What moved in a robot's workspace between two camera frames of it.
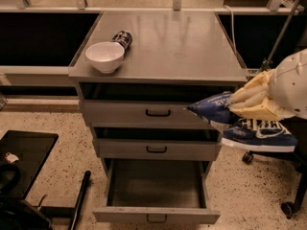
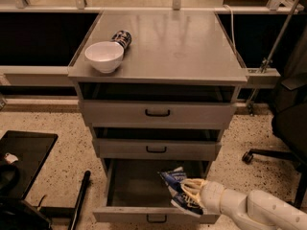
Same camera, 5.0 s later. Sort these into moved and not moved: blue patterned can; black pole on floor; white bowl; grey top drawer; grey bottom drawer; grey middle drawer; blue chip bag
Moved: blue chip bag
Not moved: blue patterned can; grey bottom drawer; grey middle drawer; grey top drawer; black pole on floor; white bowl
